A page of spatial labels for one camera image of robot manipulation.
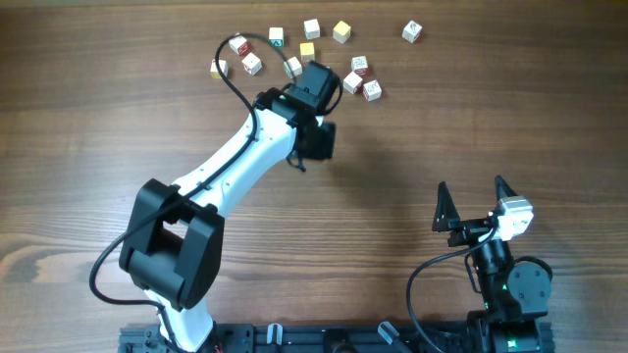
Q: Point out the wooden block green trim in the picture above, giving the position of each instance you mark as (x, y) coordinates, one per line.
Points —
(292, 67)

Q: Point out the small yellow letter block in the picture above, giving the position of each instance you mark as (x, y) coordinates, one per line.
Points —
(307, 52)

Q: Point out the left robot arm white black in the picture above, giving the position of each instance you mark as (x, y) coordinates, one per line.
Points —
(314, 96)

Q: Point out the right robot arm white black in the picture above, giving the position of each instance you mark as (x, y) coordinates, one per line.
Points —
(515, 291)

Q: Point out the wooden block picture top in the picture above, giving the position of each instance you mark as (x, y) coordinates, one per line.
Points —
(372, 90)

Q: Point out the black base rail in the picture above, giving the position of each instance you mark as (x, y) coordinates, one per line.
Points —
(338, 338)

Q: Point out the wooden block green letter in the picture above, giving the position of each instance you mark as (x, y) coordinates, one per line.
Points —
(276, 36)

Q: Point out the wooden block yellow side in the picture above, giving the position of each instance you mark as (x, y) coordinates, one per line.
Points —
(219, 69)

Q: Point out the wooden block red side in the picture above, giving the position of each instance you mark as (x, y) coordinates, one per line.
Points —
(239, 44)

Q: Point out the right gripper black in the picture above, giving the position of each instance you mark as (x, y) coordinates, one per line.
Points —
(446, 219)

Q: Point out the plain wooden block top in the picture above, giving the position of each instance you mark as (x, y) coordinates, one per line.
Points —
(312, 29)

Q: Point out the wooden block red edge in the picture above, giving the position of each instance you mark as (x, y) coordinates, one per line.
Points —
(359, 65)

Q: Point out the wooden block red trim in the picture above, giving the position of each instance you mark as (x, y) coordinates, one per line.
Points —
(252, 64)

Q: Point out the wooden block red Y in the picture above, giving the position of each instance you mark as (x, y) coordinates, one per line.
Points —
(352, 83)

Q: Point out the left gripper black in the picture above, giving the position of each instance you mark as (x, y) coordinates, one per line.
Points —
(325, 149)

